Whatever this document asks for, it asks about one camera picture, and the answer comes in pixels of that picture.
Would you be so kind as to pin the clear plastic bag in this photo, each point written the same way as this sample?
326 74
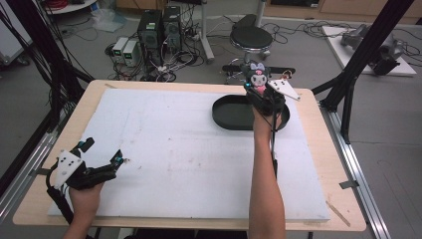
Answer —
107 18

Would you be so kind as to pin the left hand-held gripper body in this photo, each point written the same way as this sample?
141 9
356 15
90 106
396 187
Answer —
68 167

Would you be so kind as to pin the aluminium rail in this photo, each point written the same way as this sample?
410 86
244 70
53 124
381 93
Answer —
23 166
356 166

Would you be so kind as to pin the black round stool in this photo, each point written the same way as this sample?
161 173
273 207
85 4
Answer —
251 37

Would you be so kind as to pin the small black computer tower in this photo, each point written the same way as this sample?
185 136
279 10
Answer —
171 28

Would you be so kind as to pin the round white table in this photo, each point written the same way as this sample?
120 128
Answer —
71 7

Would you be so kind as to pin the large black computer tower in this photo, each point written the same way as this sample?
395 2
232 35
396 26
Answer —
150 36

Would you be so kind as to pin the black metal frame strut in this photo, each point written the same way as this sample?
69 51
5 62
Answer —
365 49

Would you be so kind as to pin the person's right hand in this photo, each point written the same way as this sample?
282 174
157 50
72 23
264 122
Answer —
263 124

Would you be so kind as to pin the black oval tray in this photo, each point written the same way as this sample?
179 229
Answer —
232 114

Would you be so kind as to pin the white floor board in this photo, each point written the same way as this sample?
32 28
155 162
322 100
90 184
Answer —
335 46

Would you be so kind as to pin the person's left hand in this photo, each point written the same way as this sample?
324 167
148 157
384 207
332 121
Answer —
86 204

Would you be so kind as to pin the thin wooden stick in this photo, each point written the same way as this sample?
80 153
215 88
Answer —
338 214

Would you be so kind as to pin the white power supply unit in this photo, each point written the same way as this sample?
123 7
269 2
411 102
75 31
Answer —
130 53
118 48

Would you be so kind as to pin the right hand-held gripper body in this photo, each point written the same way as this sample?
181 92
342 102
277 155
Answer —
268 103

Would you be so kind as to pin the grey cabinet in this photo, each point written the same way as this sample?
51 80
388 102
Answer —
10 43

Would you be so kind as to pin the white stand leg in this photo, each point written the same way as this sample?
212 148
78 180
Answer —
206 40

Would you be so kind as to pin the grey robot device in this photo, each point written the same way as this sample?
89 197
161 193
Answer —
384 49

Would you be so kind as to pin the white foam board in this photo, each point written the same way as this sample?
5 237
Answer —
166 149

